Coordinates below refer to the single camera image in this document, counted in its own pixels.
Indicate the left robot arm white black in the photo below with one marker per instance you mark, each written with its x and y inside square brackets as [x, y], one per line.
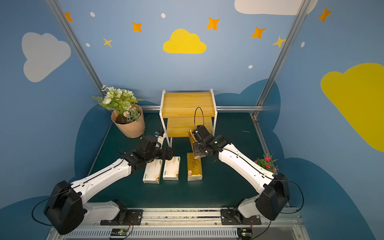
[68, 206]

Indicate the aluminium mounting rail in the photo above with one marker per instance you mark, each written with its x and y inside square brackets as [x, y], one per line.
[191, 224]

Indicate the white tissue pack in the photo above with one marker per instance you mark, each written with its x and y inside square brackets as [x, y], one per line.
[171, 169]
[153, 171]

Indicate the small white pot pink flowers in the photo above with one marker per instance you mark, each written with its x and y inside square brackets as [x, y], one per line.
[267, 163]

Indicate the two-tier wooden white shelf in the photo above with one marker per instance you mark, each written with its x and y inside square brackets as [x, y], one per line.
[181, 112]

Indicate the left green circuit board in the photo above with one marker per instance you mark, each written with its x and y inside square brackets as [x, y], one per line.
[119, 234]

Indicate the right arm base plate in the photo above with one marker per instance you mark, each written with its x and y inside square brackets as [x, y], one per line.
[229, 217]

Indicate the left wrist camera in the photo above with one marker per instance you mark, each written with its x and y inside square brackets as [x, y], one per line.
[161, 136]

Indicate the gold tissue pack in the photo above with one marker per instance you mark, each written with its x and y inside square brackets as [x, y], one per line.
[195, 172]
[197, 143]

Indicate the green circuit board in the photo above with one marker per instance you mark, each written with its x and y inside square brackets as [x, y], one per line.
[119, 234]
[244, 234]

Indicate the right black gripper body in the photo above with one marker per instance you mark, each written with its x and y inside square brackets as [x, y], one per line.
[197, 148]

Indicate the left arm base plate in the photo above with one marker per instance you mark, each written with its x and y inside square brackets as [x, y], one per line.
[125, 217]

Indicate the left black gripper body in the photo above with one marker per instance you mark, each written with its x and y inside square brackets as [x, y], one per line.
[165, 153]

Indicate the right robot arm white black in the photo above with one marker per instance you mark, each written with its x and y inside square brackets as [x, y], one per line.
[273, 190]

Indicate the right green circuit board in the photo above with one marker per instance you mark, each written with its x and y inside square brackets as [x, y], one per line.
[244, 234]

